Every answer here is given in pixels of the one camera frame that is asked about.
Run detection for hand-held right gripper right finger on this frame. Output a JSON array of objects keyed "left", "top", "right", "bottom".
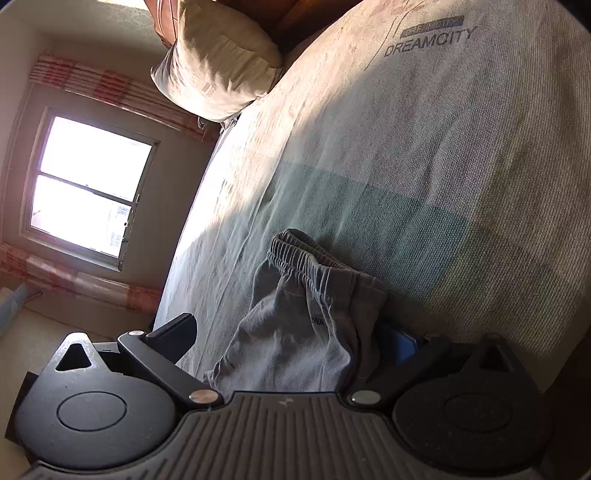
[{"left": 346, "top": 323, "right": 525, "bottom": 409}]

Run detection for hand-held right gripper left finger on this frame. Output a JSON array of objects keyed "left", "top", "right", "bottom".
[{"left": 54, "top": 313, "right": 225, "bottom": 409}]

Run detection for grey pants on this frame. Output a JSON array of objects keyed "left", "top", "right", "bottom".
[{"left": 203, "top": 228, "right": 389, "bottom": 394}]

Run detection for pink striped curtain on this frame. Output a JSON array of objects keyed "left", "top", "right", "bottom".
[
  {"left": 0, "top": 244, "right": 164, "bottom": 315},
  {"left": 30, "top": 54, "right": 221, "bottom": 144}
]

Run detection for window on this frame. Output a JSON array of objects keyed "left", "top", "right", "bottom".
[{"left": 21, "top": 106, "right": 160, "bottom": 273}]

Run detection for beige printed pillow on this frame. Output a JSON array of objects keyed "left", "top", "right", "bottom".
[{"left": 151, "top": 0, "right": 285, "bottom": 123}]

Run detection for wooden headboard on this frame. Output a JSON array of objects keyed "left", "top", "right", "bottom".
[{"left": 143, "top": 0, "right": 370, "bottom": 54}]

